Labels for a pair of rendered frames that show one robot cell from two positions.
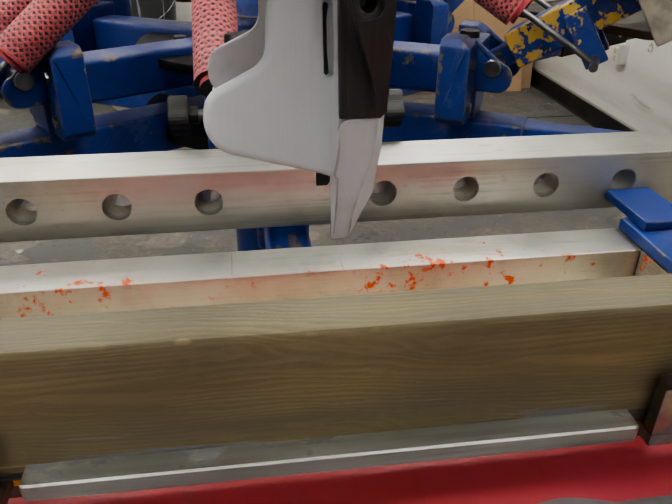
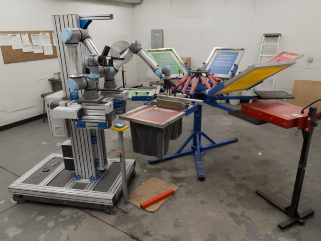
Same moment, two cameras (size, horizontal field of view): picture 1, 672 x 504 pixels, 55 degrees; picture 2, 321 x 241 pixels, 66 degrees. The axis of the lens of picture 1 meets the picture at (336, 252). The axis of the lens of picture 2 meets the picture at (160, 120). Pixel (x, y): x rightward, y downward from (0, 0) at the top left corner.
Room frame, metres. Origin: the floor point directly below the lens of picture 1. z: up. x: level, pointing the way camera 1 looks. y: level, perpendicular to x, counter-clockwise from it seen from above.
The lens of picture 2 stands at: (-2.02, -1.92, 1.86)
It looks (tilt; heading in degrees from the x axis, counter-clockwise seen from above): 20 degrees down; 42
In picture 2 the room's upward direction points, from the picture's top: 1 degrees counter-clockwise
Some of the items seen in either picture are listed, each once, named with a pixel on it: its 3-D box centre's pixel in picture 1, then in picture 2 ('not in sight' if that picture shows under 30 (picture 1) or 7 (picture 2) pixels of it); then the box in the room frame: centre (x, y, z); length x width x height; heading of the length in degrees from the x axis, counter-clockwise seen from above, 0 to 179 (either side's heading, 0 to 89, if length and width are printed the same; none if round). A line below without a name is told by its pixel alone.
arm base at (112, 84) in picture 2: not in sight; (109, 82); (-0.28, 0.45, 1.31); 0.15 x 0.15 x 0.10
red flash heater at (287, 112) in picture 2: not in sight; (279, 112); (0.57, -1.20, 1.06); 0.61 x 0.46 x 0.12; 69
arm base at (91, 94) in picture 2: not in sight; (90, 93); (-0.71, 0.19, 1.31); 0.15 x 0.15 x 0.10
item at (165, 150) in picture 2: not in sight; (172, 135); (0.02, -0.25, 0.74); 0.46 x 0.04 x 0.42; 9
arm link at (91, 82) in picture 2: not in sight; (88, 81); (-0.72, 0.19, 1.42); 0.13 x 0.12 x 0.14; 5
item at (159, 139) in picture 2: not in sight; (145, 138); (-0.25, -0.08, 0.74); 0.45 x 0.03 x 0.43; 99
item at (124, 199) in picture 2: not in sight; (123, 167); (-0.54, 0.00, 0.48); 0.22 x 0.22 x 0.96; 9
